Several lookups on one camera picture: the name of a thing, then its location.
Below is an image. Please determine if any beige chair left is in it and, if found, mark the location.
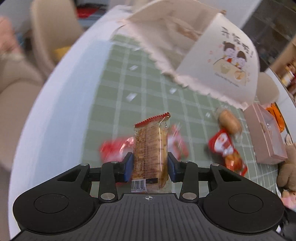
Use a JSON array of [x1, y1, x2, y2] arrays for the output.
[[30, 1, 84, 77]]

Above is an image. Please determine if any long biscuit pack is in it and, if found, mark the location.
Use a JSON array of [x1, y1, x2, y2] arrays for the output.
[[131, 113, 171, 193]]

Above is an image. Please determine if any brown teddy bear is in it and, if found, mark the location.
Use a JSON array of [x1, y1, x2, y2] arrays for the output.
[[277, 143, 296, 192]]

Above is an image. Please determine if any beige chair right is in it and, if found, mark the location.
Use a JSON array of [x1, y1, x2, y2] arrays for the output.
[[256, 72, 280, 106]]

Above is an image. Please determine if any large red roast duck packet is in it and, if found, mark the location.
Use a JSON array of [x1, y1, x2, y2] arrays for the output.
[[208, 128, 248, 176]]

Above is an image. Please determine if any small red snack packet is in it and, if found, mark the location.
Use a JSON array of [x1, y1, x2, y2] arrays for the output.
[[99, 124, 189, 163]]

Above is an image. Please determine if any orange package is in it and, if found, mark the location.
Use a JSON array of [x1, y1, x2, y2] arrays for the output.
[[266, 103, 285, 133]]

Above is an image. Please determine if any white mesh food cover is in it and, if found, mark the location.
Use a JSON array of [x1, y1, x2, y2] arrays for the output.
[[122, 1, 260, 109]]

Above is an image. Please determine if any beige chair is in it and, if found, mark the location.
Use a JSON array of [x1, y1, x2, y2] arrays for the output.
[[256, 72, 280, 106], [30, 1, 84, 77]]

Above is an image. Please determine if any green grid table mat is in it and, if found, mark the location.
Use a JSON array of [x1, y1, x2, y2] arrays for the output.
[[82, 35, 278, 193]]

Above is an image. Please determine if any clear bread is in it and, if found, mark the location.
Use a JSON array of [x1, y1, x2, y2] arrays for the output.
[[214, 107, 243, 141]]

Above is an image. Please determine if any pink cardboard box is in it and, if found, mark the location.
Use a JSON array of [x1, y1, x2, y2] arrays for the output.
[[243, 103, 287, 165]]

